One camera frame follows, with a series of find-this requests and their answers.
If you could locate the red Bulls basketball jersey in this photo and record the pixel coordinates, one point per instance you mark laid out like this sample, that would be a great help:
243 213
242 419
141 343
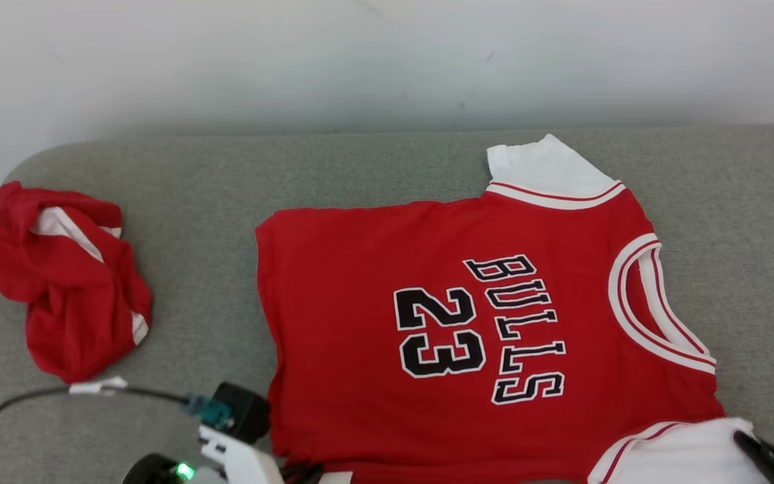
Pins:
360 269

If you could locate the red shorts with white stripes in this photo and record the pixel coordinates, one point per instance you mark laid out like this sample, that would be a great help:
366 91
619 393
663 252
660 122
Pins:
58 309

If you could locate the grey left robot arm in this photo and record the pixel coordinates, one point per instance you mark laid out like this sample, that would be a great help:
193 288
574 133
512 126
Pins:
152 470

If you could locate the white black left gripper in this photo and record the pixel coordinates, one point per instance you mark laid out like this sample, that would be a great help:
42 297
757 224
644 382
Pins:
246 464

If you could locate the grey fabric sofa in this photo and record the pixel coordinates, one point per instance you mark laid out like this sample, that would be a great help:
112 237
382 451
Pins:
192 202

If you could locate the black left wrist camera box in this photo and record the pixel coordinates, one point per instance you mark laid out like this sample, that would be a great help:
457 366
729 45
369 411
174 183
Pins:
246 411

